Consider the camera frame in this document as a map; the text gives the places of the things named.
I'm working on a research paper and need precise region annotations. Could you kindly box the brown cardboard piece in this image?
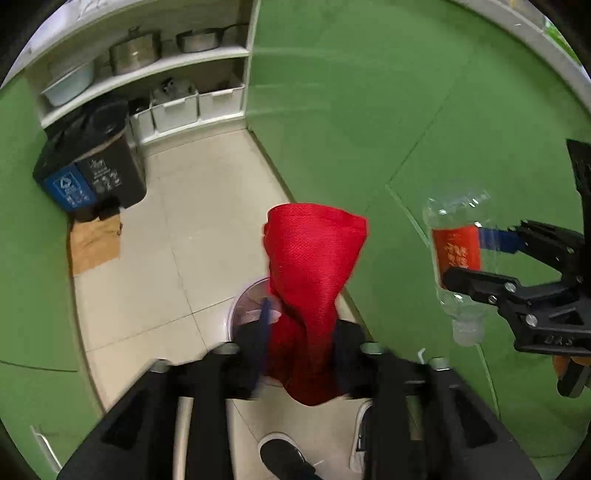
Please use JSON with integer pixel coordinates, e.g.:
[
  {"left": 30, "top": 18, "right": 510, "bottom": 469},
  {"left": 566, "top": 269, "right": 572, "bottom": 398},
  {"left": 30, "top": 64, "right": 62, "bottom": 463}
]
[{"left": 69, "top": 215, "right": 123, "bottom": 275}]

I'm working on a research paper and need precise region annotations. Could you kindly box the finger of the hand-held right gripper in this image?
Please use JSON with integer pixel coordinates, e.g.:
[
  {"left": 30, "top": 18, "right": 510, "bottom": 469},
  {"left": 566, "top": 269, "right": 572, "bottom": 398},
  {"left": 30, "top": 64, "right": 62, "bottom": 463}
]
[
  {"left": 442, "top": 268, "right": 525, "bottom": 308},
  {"left": 475, "top": 219, "right": 588, "bottom": 278}
]

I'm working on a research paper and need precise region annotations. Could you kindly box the clear plastic bottle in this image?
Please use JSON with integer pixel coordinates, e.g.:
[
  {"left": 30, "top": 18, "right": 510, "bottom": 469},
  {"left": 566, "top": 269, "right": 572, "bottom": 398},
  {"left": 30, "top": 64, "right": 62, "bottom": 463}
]
[{"left": 423, "top": 182, "right": 492, "bottom": 348}]

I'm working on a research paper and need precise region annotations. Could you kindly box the red mesh bag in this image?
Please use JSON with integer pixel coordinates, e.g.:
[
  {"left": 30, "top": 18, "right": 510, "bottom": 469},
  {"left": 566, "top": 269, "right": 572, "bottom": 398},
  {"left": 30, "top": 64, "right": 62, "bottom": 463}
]
[{"left": 263, "top": 202, "right": 369, "bottom": 407}]

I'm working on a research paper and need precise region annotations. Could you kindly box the steel pot with lid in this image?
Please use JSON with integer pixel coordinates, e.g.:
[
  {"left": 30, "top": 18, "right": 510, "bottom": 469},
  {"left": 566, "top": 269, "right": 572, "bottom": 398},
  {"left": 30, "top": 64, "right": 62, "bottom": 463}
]
[{"left": 108, "top": 27, "right": 162, "bottom": 75}]

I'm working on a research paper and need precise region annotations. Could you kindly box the light blue basin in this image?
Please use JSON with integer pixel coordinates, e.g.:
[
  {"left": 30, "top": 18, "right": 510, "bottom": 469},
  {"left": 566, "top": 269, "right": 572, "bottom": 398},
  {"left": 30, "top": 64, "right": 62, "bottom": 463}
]
[{"left": 41, "top": 60, "right": 97, "bottom": 107}]

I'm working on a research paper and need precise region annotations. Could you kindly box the black shoe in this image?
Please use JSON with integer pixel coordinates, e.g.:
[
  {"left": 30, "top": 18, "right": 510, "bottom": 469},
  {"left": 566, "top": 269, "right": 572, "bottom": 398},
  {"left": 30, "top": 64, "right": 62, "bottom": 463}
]
[{"left": 259, "top": 438, "right": 317, "bottom": 480}]

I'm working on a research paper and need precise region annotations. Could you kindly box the white cabinet handle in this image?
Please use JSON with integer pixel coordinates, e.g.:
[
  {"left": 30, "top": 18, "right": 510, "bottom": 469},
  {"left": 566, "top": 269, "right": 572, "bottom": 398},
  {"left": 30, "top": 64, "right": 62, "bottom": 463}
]
[{"left": 30, "top": 425, "right": 63, "bottom": 469}]

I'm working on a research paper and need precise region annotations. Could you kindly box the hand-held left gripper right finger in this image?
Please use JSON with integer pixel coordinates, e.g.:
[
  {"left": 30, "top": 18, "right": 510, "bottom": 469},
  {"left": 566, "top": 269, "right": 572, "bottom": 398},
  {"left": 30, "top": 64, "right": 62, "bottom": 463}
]
[{"left": 332, "top": 320, "right": 541, "bottom": 480}]

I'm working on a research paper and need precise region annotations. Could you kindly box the pink round trash bin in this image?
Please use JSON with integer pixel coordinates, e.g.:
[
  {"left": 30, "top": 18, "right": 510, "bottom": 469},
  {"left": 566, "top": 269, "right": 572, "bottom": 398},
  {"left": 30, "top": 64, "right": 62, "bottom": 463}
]
[{"left": 228, "top": 277, "right": 289, "bottom": 344}]

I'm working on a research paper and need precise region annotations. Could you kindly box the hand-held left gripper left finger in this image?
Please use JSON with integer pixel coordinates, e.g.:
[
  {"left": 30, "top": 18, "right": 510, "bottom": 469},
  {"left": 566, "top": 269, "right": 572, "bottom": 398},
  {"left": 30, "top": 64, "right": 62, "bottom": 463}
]
[{"left": 58, "top": 299, "right": 278, "bottom": 480}]

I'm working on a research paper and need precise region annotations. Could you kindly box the black and blue waste bin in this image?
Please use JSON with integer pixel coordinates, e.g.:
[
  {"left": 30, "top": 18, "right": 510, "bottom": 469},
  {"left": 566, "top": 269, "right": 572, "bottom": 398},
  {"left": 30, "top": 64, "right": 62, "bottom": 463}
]
[{"left": 32, "top": 99, "right": 148, "bottom": 222}]

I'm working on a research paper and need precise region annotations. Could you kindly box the steel pan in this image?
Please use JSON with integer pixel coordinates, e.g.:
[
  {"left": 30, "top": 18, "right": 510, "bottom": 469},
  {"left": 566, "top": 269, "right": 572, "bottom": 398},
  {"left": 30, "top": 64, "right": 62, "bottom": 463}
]
[{"left": 175, "top": 24, "right": 250, "bottom": 54}]

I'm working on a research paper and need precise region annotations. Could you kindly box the white storage bin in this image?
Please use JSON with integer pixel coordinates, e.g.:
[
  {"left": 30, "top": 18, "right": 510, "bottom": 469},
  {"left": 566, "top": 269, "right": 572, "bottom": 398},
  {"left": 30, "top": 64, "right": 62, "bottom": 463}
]
[
  {"left": 150, "top": 90, "right": 200, "bottom": 131},
  {"left": 128, "top": 108, "right": 155, "bottom": 144},
  {"left": 198, "top": 83, "right": 245, "bottom": 118}
]

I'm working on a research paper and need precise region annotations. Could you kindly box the white open shelf unit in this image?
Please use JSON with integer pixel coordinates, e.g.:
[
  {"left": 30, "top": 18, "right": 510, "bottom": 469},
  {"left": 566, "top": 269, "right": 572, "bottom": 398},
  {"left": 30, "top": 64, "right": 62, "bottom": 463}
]
[{"left": 23, "top": 0, "right": 257, "bottom": 146}]

